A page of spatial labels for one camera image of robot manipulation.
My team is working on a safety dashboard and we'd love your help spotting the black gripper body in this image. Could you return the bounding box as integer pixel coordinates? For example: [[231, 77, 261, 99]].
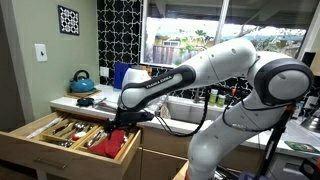
[[115, 109, 154, 128]]

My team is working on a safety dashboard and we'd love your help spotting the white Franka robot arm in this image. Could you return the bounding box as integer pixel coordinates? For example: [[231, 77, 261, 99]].
[[104, 38, 314, 180]]

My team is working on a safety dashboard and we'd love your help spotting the red cloth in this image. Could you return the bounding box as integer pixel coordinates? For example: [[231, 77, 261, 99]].
[[89, 130, 125, 158]]

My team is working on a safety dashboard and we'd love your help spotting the black round dish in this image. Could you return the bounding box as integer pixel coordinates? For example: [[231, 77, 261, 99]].
[[77, 98, 94, 107]]

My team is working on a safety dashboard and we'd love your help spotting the wooden trivet board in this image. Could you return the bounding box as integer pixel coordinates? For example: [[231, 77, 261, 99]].
[[64, 90, 101, 99]]

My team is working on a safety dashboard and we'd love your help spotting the teal kettle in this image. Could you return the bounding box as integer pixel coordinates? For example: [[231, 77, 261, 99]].
[[70, 70, 94, 93]]

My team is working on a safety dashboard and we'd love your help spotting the open wooden drawer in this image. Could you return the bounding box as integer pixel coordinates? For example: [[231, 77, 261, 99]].
[[0, 112, 141, 180]]

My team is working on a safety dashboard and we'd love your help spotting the stainless steel sink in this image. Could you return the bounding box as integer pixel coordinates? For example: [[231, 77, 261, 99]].
[[166, 96, 226, 124]]

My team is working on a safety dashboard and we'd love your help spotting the green soap bottle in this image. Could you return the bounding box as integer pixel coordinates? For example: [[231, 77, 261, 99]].
[[208, 89, 218, 106]]

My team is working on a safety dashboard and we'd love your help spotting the black tripod stand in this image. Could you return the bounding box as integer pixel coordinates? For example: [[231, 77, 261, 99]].
[[253, 105, 296, 180]]

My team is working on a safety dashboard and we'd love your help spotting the green coaster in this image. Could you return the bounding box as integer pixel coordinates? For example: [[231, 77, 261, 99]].
[[285, 141, 320, 154]]

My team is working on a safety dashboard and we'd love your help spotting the red handled utensil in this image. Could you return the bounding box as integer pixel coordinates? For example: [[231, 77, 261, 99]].
[[71, 131, 87, 141]]

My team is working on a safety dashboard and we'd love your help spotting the white light switch plate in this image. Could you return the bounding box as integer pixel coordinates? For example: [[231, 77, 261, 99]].
[[35, 44, 47, 62]]

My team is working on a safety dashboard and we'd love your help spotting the framed tile wall art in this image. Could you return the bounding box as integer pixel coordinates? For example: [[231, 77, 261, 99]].
[[57, 5, 80, 36]]

